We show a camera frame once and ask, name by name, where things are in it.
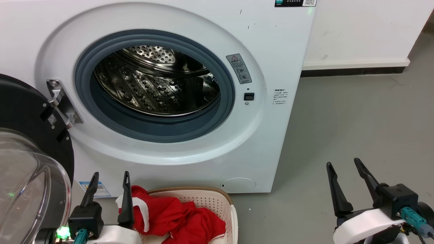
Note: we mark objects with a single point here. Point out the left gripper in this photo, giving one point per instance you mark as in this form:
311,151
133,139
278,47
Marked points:
86,217

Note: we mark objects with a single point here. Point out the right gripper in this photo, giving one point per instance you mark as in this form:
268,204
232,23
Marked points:
393,200

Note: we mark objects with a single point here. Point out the red cloth garment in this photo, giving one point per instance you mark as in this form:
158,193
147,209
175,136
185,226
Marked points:
183,220

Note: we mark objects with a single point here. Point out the cream plastic laundry basket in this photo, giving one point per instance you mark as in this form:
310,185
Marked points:
217,203

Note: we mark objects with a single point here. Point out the stainless steel washing machine drum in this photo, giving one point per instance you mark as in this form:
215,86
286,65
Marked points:
152,88

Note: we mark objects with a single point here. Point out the black washer door with glass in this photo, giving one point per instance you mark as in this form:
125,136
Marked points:
23,108

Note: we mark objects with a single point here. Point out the blue energy label sticker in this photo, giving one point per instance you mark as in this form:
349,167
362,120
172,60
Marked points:
101,190

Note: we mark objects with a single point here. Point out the white front-load washing machine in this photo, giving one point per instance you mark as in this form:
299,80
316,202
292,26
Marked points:
203,166

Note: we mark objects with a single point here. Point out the metal door hinge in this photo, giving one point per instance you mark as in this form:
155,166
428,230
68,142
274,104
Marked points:
61,101

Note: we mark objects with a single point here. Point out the grey rubber door gasket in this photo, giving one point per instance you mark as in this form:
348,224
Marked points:
193,125

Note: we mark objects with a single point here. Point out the oval drain filter cover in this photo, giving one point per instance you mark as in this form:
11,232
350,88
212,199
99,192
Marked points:
238,184

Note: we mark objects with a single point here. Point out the small printed text sticker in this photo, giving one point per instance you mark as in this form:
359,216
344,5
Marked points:
280,97

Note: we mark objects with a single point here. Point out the black door latch socket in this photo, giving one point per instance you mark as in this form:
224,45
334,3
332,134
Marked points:
249,96

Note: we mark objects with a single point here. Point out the grey warning sticker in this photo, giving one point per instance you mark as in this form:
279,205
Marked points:
239,68

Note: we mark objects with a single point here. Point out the white and black wall baseboard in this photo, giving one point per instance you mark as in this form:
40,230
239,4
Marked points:
356,69

